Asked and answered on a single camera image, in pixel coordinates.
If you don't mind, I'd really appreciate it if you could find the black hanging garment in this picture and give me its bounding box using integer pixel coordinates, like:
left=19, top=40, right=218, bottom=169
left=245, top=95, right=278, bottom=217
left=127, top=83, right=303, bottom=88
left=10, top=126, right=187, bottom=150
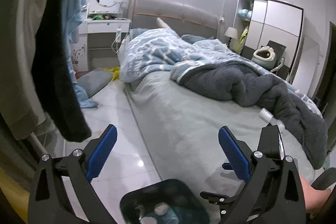
left=31, top=0, right=91, bottom=143

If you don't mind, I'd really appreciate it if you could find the black trash bin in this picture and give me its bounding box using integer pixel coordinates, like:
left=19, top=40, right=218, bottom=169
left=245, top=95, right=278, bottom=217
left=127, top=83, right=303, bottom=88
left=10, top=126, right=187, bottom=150
left=120, top=179, right=210, bottom=223

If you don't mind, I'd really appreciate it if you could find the white dressing table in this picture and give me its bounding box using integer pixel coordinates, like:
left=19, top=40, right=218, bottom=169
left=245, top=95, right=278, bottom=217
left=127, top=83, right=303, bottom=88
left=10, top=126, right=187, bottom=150
left=69, top=9, right=132, bottom=74

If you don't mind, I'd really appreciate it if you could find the grey bed with sheet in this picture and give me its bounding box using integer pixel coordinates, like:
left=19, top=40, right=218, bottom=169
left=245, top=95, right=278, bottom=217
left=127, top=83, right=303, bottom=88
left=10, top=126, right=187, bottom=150
left=123, top=69, right=329, bottom=224

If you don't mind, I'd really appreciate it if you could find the green white cat bed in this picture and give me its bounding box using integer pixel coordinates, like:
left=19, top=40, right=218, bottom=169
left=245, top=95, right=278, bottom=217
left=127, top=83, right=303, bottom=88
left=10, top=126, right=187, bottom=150
left=251, top=46, right=276, bottom=71

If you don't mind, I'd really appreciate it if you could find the dark grey fleece blanket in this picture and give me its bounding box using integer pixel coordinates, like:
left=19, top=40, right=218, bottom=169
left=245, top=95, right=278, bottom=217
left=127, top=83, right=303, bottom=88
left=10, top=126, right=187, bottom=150
left=178, top=61, right=327, bottom=169

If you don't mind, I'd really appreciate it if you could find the person's right hand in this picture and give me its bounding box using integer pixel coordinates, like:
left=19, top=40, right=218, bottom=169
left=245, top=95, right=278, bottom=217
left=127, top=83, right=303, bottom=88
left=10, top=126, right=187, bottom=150
left=299, top=175, right=335, bottom=214

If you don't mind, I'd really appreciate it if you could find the blue patterned duvet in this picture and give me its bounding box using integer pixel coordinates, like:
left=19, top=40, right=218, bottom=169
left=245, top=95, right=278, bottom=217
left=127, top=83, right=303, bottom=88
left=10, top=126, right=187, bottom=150
left=120, top=28, right=322, bottom=117

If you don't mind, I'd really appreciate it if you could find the black chair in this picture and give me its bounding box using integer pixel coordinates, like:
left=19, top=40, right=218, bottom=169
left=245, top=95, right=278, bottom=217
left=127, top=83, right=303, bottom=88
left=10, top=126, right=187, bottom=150
left=266, top=40, right=288, bottom=79

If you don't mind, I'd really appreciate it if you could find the white bedside lamp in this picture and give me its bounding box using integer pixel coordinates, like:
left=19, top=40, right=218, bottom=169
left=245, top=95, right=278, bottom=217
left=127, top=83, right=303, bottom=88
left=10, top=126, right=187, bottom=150
left=224, top=27, right=238, bottom=47

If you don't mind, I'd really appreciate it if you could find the grey floor cushion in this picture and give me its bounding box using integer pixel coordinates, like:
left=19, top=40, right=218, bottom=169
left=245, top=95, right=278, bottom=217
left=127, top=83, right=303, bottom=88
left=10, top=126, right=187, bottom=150
left=77, top=68, right=113, bottom=98

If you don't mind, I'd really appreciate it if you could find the grey upholstered headboard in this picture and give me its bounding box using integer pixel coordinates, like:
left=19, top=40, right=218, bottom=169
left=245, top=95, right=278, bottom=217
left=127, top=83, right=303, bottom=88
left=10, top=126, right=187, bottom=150
left=127, top=0, right=221, bottom=38

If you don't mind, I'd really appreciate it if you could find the white wardrobe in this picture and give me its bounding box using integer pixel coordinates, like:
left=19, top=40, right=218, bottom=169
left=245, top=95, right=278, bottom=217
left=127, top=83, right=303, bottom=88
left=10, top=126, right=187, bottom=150
left=230, top=0, right=305, bottom=82

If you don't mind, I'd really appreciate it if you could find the light blue hanging robe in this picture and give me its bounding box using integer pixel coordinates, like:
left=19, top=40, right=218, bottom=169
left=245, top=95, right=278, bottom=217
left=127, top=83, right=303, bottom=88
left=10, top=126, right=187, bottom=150
left=62, top=0, right=98, bottom=109

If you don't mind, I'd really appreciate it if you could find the beige hanging garment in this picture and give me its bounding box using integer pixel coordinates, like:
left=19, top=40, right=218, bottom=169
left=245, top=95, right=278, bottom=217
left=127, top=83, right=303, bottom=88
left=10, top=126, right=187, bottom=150
left=1, top=0, right=50, bottom=140

